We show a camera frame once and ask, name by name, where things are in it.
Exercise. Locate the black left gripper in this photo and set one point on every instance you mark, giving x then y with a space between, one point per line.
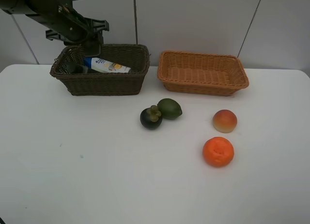
73 29

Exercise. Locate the white blue-capped shampoo bottle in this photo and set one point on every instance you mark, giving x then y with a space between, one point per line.
104 66

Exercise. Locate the dark green pump bottle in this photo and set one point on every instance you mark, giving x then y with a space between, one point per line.
74 68

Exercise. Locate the dark purple mangosteen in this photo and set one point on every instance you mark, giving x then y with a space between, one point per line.
151 118

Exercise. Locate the green lime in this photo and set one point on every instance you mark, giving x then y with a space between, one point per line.
169 108

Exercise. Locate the red yellow peach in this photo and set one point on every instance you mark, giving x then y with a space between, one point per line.
224 121

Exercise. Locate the orange tangerine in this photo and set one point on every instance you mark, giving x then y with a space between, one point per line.
218 152

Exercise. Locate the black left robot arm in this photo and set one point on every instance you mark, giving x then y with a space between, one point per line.
41 11

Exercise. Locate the dark brown wicker basket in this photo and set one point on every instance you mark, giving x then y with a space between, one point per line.
136 57

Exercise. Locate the orange wicker basket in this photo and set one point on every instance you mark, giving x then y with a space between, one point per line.
197 73

